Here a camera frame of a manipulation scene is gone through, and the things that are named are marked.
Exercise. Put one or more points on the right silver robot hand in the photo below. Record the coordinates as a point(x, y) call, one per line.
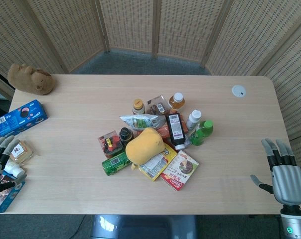
point(288, 181)

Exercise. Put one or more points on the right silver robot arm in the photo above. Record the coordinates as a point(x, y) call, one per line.
point(296, 224)

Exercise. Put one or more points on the small white plastic bottle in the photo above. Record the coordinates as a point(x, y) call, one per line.
point(13, 170)

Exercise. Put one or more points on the blue brown snack box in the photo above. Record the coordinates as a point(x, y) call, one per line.
point(8, 196)

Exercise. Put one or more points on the clear packet beige biscuits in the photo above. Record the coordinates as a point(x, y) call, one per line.
point(22, 152)

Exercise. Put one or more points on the blue cookie box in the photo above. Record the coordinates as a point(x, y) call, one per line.
point(21, 117)

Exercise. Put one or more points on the green drink bottle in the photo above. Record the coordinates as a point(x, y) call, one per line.
point(202, 133)

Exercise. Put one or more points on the brown plush animal toy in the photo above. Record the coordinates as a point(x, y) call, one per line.
point(31, 79)

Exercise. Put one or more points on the white round table grommet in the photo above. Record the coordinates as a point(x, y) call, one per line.
point(239, 91)

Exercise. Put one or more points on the red white food packet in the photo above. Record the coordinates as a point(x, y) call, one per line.
point(180, 171)

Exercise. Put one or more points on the red clear toy package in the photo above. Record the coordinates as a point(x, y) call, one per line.
point(109, 144)

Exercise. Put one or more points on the green cylindrical can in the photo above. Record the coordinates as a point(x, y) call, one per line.
point(115, 164)

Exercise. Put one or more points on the dark sauce bottle white label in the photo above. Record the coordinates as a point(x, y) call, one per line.
point(176, 129)

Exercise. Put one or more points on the yellow flat snack packet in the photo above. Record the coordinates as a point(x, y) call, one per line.
point(158, 165)

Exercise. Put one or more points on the orange snack packet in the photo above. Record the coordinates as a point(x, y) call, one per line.
point(163, 132)

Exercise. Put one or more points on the dark jar black lid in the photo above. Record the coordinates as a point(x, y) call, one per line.
point(125, 137)

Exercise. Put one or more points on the orange juice bottle white cap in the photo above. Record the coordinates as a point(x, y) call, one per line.
point(177, 100)

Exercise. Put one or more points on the yellow plush toy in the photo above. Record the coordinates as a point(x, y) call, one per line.
point(143, 147)

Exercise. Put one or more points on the clear plastic chocolate box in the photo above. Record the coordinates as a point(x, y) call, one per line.
point(158, 104)

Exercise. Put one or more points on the silver foil snack bag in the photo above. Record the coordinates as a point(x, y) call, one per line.
point(140, 122)

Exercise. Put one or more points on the brown jar yellow lid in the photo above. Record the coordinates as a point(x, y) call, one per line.
point(138, 107)

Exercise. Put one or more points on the woven bamboo folding screen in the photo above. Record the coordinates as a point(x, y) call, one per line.
point(128, 25)

